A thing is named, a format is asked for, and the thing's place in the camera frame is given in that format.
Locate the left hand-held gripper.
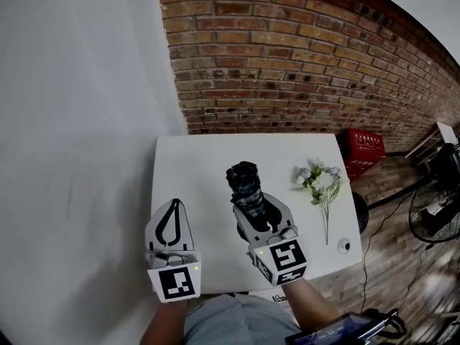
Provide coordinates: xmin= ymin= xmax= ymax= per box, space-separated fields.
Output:
xmin=144 ymin=198 xmax=202 ymax=303

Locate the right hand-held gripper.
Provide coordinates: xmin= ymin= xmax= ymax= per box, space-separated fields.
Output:
xmin=231 ymin=193 xmax=308 ymax=288

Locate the dark plaid umbrella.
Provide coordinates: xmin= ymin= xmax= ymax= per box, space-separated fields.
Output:
xmin=225 ymin=160 xmax=274 ymax=231

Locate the person's right forearm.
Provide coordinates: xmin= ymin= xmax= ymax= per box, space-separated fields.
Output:
xmin=282 ymin=278 xmax=342 ymax=328

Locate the person's left forearm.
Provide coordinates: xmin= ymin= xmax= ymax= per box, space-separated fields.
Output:
xmin=139 ymin=298 xmax=190 ymax=345

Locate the artificial white flower bouquet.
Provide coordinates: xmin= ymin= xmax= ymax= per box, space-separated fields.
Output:
xmin=290 ymin=158 xmax=346 ymax=246

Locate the white table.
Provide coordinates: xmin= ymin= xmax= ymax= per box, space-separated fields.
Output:
xmin=149 ymin=133 xmax=364 ymax=296

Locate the person's light blue shirt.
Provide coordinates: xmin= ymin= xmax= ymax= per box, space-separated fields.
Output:
xmin=183 ymin=293 xmax=303 ymax=345

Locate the red plastic box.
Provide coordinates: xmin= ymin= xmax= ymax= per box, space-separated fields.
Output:
xmin=339 ymin=127 xmax=387 ymax=183

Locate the black tablet device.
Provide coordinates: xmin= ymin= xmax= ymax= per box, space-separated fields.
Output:
xmin=285 ymin=308 xmax=407 ymax=345

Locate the black pedestal fan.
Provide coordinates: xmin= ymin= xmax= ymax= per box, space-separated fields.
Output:
xmin=350 ymin=142 xmax=460 ymax=244

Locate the black fan cable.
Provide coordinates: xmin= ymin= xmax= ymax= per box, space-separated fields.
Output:
xmin=359 ymin=192 xmax=414 ymax=312

